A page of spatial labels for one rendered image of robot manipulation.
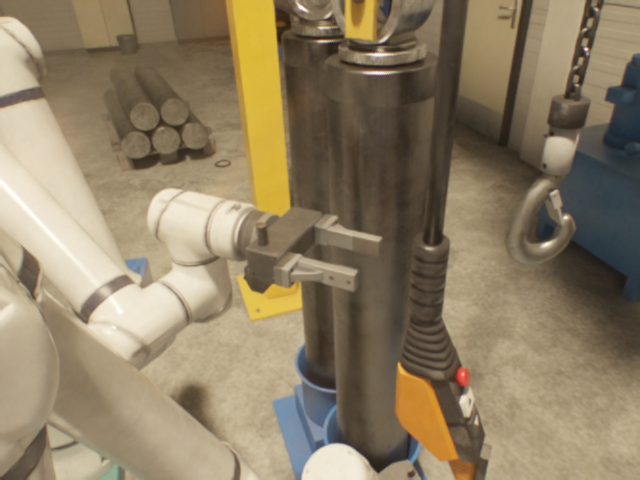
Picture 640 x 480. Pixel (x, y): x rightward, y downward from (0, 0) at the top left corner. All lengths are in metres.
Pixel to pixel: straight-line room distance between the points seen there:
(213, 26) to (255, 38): 7.68
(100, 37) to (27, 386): 9.53
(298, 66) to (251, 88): 0.97
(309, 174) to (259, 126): 0.95
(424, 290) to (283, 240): 0.20
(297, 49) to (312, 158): 0.26
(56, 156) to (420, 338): 0.75
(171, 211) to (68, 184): 0.35
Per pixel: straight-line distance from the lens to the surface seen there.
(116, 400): 0.55
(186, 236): 0.77
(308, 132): 1.28
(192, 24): 9.80
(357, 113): 0.95
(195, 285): 0.81
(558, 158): 0.63
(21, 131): 1.08
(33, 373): 0.28
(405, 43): 0.97
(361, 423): 1.46
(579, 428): 2.31
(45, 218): 0.85
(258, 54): 2.18
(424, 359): 0.71
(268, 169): 2.33
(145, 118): 4.34
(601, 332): 2.77
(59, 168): 1.09
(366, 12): 0.94
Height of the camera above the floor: 1.69
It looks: 32 degrees down
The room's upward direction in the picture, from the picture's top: 3 degrees counter-clockwise
